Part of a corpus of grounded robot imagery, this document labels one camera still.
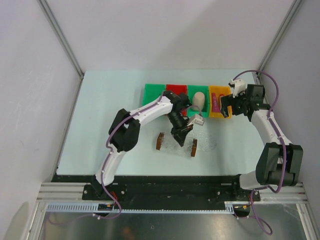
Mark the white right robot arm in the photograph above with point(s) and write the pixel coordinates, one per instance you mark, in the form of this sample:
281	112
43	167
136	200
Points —
280	161

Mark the green plastic bin far left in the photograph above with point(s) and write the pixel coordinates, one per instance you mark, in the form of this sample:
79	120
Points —
152	92

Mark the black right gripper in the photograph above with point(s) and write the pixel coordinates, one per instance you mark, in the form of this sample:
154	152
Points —
229	100

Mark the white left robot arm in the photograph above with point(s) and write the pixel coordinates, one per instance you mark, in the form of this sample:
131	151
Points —
125	129

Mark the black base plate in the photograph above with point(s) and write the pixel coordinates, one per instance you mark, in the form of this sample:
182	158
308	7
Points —
165	190

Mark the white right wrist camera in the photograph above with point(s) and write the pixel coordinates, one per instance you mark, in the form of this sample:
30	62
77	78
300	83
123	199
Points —
238	86

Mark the red plastic bin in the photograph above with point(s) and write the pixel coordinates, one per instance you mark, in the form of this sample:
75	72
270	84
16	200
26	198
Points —
175	87

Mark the white toothpaste tube red cap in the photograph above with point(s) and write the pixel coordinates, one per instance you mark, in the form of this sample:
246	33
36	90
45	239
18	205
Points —
221	103

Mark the yellow plastic bin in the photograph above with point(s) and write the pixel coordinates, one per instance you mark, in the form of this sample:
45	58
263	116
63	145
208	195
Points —
217	90

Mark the aluminium frame post left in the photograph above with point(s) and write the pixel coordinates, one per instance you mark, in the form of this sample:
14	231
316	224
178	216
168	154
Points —
52	20

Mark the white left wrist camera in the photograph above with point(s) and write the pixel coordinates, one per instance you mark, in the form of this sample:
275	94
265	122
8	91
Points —
196	119

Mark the grey slotted cable duct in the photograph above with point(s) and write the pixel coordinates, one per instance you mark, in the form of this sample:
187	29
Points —
103	207

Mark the pink toothpaste tube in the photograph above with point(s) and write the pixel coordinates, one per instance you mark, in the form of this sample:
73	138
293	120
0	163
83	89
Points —
215	103

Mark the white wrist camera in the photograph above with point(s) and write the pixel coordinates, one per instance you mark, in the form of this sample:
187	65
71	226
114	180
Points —
196	119
238	86

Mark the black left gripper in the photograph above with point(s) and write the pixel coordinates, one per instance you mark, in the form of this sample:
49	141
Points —
180	133

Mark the beige cup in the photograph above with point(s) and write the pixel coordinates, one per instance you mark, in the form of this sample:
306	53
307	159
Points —
198	101

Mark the aluminium frame post right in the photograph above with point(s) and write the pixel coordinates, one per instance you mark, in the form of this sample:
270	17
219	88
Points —
281	32

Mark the clear glass tray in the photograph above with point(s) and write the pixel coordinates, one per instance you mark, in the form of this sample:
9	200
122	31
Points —
195	142

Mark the aluminium frame post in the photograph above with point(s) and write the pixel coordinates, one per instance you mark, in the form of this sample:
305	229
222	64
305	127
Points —
281	32
52	20

